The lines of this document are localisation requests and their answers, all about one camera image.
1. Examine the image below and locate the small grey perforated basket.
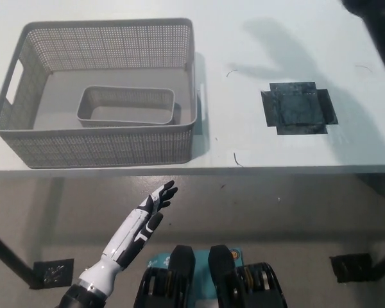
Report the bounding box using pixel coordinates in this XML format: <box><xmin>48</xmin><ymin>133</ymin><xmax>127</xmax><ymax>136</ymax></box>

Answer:
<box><xmin>76</xmin><ymin>85</ymin><xmax>182</xmax><ymax>128</ymax></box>

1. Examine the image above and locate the large grey perforated basket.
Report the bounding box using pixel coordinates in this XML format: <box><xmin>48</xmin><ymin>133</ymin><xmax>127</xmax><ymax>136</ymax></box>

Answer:
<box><xmin>0</xmin><ymin>17</ymin><xmax>209</xmax><ymax>170</ymax></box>

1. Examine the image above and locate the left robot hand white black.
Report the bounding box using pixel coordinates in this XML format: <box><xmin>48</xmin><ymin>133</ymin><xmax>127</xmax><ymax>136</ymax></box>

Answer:
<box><xmin>76</xmin><ymin>180</ymin><xmax>179</xmax><ymax>298</ymax></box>

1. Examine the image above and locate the black tape patch on table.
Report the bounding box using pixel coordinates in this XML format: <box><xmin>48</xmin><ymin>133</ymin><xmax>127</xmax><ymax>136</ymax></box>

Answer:
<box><xmin>261</xmin><ymin>81</ymin><xmax>338</xmax><ymax>136</ymax></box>

